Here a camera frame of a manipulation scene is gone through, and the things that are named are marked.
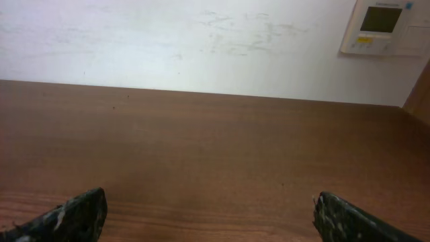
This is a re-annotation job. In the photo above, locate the beige wall control panel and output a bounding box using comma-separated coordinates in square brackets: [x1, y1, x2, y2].
[340, 0, 429, 56]

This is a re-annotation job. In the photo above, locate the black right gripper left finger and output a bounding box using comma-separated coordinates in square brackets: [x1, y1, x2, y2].
[1, 188, 108, 242]

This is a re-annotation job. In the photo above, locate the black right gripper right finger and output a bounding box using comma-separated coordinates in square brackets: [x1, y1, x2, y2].
[312, 192, 421, 242]

